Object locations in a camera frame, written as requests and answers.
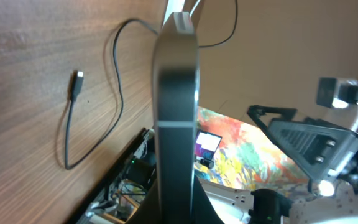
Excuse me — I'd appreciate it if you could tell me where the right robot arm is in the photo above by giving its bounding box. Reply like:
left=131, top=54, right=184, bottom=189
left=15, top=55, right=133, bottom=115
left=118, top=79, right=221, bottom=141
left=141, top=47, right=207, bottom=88
left=200, top=103, right=358, bottom=223

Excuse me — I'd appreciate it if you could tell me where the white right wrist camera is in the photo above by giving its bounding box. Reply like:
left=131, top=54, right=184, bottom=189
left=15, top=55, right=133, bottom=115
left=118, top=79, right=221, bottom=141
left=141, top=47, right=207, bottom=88
left=316, top=77, right=358, bottom=109

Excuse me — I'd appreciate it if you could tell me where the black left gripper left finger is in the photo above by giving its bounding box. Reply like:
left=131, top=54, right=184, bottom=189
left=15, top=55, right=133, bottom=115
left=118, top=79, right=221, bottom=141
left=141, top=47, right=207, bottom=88
left=126, top=181, right=159, bottom=224

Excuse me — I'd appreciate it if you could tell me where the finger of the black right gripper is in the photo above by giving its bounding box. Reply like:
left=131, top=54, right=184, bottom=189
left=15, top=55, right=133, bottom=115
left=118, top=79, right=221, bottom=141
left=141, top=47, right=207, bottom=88
left=268, top=119, right=358, bottom=182
left=247, top=105, right=297, bottom=146

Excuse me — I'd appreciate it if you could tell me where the black USB charging cable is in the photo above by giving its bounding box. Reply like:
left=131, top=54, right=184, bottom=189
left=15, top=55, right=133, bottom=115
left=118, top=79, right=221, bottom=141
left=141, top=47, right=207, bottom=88
left=64, top=0, right=239, bottom=171

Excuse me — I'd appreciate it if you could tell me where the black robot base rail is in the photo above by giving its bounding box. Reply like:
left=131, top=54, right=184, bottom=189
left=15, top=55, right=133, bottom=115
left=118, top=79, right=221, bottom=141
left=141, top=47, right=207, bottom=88
left=67, top=129, right=156, bottom=224

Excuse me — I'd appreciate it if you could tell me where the colourful painted cloth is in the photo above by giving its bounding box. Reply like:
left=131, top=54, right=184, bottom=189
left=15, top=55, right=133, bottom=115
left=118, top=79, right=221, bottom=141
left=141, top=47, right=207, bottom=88
left=195, top=107, right=309, bottom=199

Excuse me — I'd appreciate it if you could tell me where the laptop with lit screen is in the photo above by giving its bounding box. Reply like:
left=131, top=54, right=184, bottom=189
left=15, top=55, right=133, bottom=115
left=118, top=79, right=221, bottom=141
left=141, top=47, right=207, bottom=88
left=195, top=130, right=222, bottom=160

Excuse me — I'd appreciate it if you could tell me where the blue Galaxy S25 smartphone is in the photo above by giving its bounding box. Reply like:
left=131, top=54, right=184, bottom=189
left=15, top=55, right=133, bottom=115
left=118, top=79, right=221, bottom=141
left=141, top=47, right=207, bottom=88
left=152, top=12, right=200, bottom=223

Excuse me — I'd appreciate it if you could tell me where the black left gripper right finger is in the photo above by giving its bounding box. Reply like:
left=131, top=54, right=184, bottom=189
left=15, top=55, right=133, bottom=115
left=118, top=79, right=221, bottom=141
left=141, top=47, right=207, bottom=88
left=192, top=176, right=224, bottom=224

